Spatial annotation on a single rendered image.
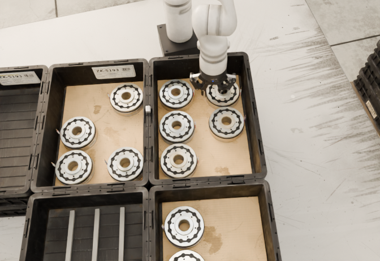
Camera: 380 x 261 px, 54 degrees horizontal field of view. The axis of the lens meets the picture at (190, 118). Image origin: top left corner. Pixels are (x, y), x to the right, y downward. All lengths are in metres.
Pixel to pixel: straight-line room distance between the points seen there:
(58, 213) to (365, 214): 0.88
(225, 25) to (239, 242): 0.54
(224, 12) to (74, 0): 1.99
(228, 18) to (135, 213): 0.56
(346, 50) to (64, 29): 1.65
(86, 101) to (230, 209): 0.55
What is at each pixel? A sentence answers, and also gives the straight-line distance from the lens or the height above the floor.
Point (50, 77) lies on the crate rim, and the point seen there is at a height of 0.93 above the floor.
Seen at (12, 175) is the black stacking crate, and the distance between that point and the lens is 1.18.
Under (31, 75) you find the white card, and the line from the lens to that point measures 1.24.
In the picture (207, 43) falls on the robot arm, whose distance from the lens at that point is 0.92.
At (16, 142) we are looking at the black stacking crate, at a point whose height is 0.83.
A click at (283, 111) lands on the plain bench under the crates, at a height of 0.70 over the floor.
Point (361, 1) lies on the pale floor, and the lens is 2.79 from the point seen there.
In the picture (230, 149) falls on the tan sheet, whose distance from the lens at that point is 1.08.
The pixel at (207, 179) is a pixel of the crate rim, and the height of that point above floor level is 0.93.
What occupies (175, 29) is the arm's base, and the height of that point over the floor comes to 0.87.
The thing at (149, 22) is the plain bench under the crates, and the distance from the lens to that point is 1.54.
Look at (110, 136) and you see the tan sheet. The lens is 1.13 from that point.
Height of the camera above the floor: 1.82
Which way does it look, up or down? 62 degrees down
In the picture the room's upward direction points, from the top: 4 degrees counter-clockwise
